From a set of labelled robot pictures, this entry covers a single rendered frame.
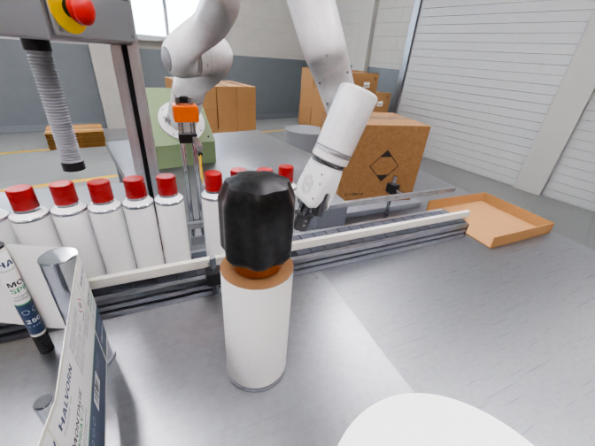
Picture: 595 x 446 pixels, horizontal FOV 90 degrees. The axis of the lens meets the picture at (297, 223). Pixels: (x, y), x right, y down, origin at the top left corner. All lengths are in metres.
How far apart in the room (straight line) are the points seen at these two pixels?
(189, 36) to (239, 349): 0.88
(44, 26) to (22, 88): 5.47
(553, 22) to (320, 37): 4.24
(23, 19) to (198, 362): 0.52
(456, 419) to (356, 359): 0.22
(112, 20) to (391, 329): 0.73
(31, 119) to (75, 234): 5.49
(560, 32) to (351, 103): 4.20
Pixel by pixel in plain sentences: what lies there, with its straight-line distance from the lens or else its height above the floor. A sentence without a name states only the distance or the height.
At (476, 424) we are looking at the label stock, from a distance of 0.35.
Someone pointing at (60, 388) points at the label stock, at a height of 1.06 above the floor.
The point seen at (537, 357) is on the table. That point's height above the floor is 0.83.
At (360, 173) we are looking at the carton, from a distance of 1.04.
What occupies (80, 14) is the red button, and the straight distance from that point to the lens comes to 0.55.
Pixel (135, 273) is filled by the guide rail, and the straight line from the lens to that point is 0.64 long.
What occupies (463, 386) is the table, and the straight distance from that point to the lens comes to 0.63.
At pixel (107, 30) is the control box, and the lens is 0.63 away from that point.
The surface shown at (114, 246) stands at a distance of 0.63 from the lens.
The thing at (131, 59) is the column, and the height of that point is 1.26.
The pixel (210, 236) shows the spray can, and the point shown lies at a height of 0.96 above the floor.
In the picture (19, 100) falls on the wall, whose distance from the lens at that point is 6.05.
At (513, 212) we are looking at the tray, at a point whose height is 0.84.
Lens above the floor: 1.29
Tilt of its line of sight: 29 degrees down
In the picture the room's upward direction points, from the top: 5 degrees clockwise
